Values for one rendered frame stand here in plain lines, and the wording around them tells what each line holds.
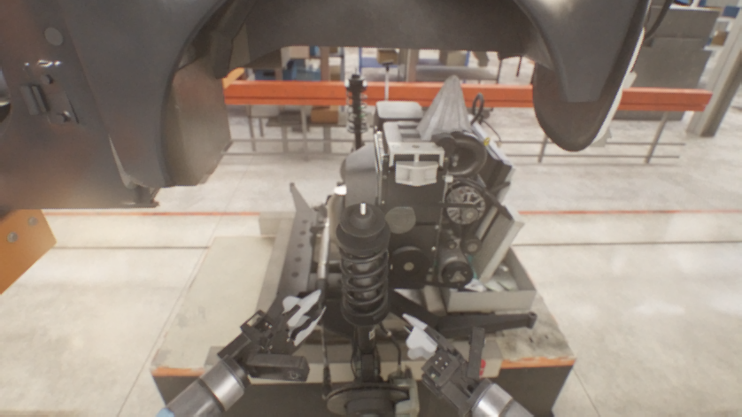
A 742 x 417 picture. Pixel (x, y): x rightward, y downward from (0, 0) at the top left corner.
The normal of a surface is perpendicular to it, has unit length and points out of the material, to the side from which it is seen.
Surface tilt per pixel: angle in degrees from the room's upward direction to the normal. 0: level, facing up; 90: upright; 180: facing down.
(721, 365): 0
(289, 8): 90
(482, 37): 90
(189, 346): 0
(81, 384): 0
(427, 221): 90
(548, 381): 90
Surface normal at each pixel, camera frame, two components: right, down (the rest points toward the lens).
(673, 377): 0.03, -0.87
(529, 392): 0.04, 0.50
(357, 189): -0.32, 0.46
